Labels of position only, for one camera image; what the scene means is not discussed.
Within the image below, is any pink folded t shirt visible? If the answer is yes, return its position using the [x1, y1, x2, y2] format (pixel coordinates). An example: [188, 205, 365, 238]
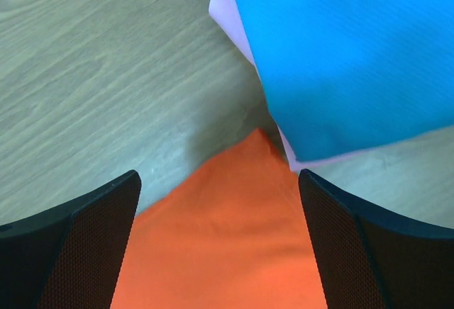
[209, 0, 370, 172]

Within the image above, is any teal folded t shirt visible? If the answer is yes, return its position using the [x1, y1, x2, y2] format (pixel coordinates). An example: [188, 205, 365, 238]
[236, 0, 453, 162]

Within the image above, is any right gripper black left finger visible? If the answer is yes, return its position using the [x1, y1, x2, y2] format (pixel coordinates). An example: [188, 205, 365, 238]
[1, 170, 141, 308]

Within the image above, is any orange t shirt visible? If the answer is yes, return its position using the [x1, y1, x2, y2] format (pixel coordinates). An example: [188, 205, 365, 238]
[112, 130, 326, 309]

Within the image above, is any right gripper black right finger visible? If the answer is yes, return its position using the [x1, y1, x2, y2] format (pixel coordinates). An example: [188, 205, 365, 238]
[299, 169, 453, 308]

